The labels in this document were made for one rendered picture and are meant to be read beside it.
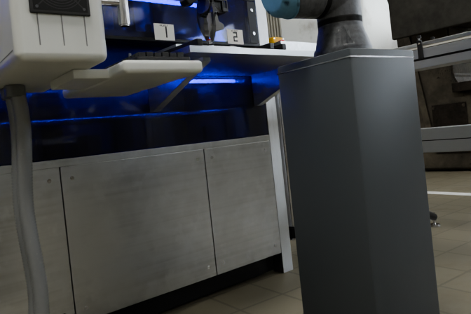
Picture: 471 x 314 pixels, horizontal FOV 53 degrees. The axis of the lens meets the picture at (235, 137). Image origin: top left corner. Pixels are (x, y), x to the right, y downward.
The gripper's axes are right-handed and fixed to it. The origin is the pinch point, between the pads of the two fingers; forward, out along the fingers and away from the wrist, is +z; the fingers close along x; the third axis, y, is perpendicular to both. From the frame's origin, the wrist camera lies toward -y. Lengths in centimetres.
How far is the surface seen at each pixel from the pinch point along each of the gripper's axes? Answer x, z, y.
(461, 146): -26, 51, 120
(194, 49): -20.7, 9.1, -21.5
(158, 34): 19.1, -5.3, -7.6
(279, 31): 277, -89, 329
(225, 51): -20.7, 9.4, -10.5
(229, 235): 20, 73, 15
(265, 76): 10.9, 11.6, 35.5
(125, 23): -36, 8, -50
